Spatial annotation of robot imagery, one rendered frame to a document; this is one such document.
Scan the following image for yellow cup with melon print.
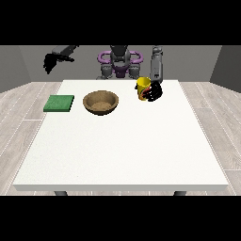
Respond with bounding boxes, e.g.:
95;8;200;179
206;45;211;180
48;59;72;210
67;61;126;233
135;76;153;102

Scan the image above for green square pad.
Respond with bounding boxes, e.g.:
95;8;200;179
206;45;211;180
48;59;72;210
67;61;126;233
42;94;75;113

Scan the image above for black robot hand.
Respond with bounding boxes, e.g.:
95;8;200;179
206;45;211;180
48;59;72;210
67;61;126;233
42;53;75;75
142;80;164;103

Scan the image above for grey robot trunk purple rings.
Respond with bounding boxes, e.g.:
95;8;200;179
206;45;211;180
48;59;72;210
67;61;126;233
95;45;145;81

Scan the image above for brown wooden bowl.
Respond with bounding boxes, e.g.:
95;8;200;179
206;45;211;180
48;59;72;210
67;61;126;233
82;89;121;117

